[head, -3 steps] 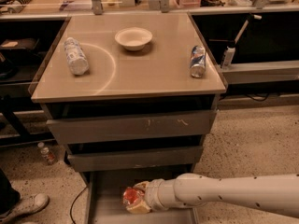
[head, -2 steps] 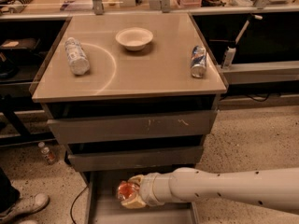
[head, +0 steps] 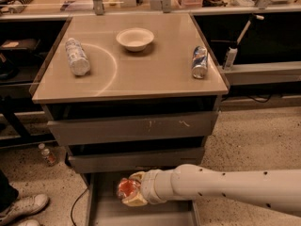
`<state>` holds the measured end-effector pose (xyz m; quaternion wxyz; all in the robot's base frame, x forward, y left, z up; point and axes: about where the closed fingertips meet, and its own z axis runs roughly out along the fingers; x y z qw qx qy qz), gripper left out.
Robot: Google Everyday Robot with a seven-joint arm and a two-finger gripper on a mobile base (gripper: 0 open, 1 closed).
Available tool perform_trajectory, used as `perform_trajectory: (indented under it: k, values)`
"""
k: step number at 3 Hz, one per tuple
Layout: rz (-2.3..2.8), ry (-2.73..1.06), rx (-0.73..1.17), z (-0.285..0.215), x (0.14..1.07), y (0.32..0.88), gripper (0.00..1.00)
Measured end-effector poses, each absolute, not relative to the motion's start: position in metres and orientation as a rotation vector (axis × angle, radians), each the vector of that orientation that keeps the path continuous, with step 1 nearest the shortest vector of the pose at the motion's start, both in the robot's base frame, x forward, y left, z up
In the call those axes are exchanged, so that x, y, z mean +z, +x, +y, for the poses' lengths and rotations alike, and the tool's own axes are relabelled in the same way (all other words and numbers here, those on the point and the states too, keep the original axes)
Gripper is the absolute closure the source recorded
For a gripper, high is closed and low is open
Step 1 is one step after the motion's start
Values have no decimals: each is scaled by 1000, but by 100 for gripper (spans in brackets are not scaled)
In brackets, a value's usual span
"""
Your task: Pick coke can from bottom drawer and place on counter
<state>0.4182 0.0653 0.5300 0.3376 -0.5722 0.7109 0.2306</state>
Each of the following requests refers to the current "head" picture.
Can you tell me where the dark trouser leg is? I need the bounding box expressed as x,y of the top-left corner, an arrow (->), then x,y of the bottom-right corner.
0,170 -> 19,212

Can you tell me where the clear plastic water bottle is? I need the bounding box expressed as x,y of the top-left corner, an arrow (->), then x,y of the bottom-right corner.
65,38 -> 90,76

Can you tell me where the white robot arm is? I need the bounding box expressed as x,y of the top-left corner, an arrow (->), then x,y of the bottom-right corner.
117,164 -> 301,216

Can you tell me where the grey drawer cabinet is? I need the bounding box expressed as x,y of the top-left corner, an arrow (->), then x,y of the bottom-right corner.
28,12 -> 230,226

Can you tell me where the grey middle drawer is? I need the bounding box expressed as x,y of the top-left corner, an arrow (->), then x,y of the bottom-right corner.
69,147 -> 204,173

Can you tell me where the grey open bottom drawer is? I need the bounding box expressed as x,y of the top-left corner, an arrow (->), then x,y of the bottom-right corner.
85,171 -> 200,226

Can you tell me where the grey top drawer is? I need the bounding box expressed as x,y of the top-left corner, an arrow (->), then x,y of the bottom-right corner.
48,111 -> 218,146

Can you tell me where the small bottle on floor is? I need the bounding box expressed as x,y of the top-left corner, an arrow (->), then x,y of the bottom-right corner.
39,143 -> 56,166

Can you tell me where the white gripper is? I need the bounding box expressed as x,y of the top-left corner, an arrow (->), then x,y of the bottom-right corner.
121,169 -> 165,207

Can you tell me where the white sneaker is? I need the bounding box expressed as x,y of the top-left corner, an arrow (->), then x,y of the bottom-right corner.
0,194 -> 49,226
17,219 -> 40,226

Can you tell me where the black floor cable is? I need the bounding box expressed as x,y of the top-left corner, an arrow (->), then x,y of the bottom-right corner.
70,186 -> 90,226

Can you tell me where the blue pepsi can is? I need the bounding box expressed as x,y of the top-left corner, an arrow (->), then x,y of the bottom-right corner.
192,46 -> 208,79

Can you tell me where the white paper bowl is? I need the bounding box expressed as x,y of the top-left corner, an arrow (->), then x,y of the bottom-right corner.
116,27 -> 154,52

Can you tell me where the red coke can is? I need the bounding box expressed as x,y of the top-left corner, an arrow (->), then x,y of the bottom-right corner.
117,178 -> 141,200

